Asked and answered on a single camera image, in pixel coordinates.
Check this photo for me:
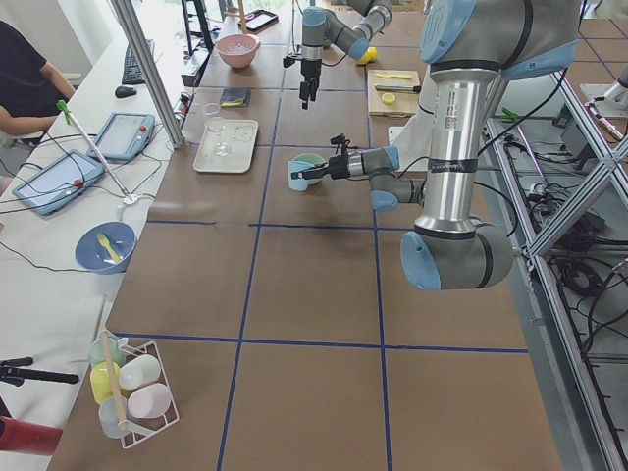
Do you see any black keyboard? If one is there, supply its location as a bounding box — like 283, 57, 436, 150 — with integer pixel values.
121, 45, 145, 85

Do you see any near teach pendant tablet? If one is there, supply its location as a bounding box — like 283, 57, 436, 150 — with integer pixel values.
12, 150, 105, 216

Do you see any cream bear tray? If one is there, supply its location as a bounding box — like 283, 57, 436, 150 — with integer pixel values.
192, 118, 259, 174

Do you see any black computer mouse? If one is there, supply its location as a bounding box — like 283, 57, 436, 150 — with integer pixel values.
114, 85, 137, 99

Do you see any grey yellow cloth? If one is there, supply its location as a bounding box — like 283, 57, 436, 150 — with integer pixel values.
220, 87, 250, 108

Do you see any steel muddler black cap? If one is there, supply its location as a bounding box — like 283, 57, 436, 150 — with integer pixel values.
374, 84, 422, 94

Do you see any clear wine glass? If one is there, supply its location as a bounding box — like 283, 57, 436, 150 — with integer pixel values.
202, 103, 232, 156

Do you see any white wire cup rack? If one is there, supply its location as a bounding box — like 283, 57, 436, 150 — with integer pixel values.
88, 329, 180, 449

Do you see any teach pendant tablet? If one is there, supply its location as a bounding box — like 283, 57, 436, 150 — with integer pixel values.
94, 112, 156, 162
12, 150, 105, 216

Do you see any lemon half slice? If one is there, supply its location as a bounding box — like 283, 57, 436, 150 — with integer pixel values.
381, 92, 396, 106

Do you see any seated person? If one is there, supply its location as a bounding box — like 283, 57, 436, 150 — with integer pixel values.
1, 22, 76, 137

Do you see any light blue cup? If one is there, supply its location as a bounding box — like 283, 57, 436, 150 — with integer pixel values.
287, 160, 312, 191

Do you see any far teach pendant tablet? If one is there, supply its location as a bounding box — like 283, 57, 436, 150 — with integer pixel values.
94, 112, 156, 162

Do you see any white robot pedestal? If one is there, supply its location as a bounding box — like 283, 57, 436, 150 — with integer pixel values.
388, 68, 437, 168

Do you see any aluminium frame post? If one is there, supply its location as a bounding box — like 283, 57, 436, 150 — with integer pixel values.
111, 0, 185, 149

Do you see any blue bowl with fork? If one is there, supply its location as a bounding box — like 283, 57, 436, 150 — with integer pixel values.
75, 221, 136, 275

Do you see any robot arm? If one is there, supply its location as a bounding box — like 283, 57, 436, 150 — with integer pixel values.
288, 1, 581, 290
299, 1, 393, 110

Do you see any yellow plastic knife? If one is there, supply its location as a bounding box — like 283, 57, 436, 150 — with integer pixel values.
375, 73, 413, 80

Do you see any green bowl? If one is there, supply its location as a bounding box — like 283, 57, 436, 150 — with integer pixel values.
291, 153, 325, 186

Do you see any pink rod green clip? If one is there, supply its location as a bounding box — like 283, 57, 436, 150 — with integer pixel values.
56, 100, 139, 206

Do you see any wooden cutting board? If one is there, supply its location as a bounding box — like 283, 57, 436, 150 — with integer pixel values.
367, 70, 421, 117

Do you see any black tripod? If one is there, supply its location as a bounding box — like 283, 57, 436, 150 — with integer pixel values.
1, 356, 79, 387

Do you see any yellow lemon front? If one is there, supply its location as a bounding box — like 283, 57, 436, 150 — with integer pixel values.
355, 47, 378, 67

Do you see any pink bowl with ice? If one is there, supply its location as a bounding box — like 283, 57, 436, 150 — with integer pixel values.
216, 34, 261, 69

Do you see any red fire extinguisher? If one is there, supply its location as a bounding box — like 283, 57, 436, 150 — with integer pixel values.
0, 416, 63, 456

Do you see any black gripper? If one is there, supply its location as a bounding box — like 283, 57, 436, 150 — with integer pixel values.
299, 58, 321, 110
290, 155, 349, 180

